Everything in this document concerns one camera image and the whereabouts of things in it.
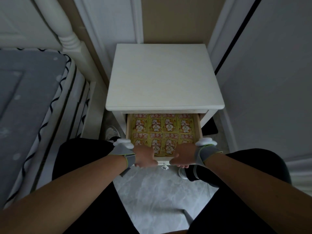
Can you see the white wrist tracker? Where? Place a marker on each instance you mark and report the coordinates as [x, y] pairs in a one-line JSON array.
[[206, 141], [123, 143]]

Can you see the person's left white shoe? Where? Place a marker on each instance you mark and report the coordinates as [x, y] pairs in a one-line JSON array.
[[112, 132]]

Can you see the grey wristband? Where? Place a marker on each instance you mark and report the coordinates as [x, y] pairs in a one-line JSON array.
[[208, 153], [122, 152]]

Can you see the person's left forearm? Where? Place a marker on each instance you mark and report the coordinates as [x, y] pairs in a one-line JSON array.
[[61, 192]]

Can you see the person's right forearm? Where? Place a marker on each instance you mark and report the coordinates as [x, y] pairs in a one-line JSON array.
[[256, 190]]

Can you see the yellow packets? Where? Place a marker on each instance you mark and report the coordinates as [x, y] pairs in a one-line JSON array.
[[156, 125]]

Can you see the black striped sock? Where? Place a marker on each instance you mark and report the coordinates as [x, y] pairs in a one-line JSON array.
[[202, 175]]

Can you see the grey mattress with striped edge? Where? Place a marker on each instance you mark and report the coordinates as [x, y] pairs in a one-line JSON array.
[[24, 95]]

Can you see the person's right white shoe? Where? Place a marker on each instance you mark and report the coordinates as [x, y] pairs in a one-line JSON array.
[[182, 173]]

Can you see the white bedside table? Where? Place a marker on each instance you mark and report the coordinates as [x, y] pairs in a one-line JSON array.
[[158, 77]]

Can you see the person's white shoe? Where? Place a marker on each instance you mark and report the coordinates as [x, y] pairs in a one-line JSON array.
[[112, 132], [182, 173]]

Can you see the white bed frame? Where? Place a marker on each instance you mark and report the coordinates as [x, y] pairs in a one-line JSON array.
[[56, 21]]

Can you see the person's right hand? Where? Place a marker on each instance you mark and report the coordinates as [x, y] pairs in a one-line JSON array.
[[185, 155]]

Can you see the person's left hand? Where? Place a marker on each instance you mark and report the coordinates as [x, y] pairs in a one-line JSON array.
[[145, 157]]

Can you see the person's black trousers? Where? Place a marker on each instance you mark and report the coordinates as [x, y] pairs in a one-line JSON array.
[[85, 155]]

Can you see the white wardrobe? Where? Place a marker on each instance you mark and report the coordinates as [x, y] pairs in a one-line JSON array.
[[268, 82]]

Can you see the wooden drawer with white front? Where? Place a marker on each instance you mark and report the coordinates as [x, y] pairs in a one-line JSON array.
[[165, 158]]

